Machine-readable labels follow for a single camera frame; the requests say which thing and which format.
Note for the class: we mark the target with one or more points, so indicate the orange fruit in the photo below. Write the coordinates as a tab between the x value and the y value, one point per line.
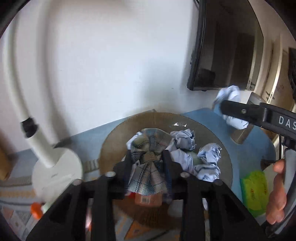
36	210

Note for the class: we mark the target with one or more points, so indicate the patterned woven table mat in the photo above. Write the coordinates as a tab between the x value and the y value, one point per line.
132	222

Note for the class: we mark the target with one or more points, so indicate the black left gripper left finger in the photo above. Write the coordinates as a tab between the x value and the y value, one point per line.
66	217

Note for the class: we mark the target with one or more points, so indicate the black wall television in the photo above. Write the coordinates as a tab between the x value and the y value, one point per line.
229	46

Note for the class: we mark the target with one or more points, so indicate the blue desk pad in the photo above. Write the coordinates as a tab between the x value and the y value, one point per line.
244	157

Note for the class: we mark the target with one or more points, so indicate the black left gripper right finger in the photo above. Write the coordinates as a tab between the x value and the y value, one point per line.
228	218

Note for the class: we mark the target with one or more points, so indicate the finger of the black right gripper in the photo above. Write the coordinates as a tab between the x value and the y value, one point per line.
254	114

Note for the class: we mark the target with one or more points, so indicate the person's right hand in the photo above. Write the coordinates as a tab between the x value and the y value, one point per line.
278	197

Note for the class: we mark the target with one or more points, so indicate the plaid grey cloth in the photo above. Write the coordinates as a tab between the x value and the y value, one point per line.
148	173

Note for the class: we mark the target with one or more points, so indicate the white paper ball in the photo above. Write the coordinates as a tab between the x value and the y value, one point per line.
228	96
208	170
184	139
187	160

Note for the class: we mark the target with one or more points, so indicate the round woven basket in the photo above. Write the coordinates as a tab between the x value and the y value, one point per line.
114	147

